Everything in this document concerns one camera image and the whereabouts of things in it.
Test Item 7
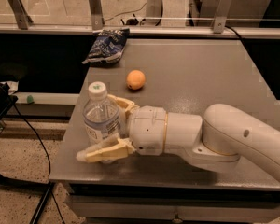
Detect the middle metal railing bracket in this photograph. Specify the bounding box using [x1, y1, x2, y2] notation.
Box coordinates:
[89, 0, 105, 31]

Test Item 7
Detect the blue chip bag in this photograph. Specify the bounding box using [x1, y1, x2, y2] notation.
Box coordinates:
[82, 28, 130, 64]

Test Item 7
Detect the orange fruit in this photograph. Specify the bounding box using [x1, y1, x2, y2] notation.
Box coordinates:
[126, 70, 146, 90]

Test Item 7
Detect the black stand leg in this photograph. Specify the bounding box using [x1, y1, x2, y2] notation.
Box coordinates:
[0, 174, 55, 224]

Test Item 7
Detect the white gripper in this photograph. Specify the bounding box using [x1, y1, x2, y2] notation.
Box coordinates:
[76, 94, 167, 163]

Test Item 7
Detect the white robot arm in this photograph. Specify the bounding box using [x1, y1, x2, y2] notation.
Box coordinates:
[77, 96, 280, 182]

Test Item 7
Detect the grey table drawer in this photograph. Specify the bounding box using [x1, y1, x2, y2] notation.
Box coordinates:
[65, 195, 280, 223]

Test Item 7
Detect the left metal railing bracket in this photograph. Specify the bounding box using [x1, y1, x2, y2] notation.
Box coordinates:
[8, 0, 34, 30]

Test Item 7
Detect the small green object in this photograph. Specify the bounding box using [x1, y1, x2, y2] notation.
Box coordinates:
[26, 95, 35, 104]

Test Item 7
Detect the black floor cable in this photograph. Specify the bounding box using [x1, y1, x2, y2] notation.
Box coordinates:
[8, 95, 66, 224]

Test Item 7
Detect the clear plastic water bottle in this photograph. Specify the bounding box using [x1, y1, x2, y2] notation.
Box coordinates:
[83, 81, 125, 145]

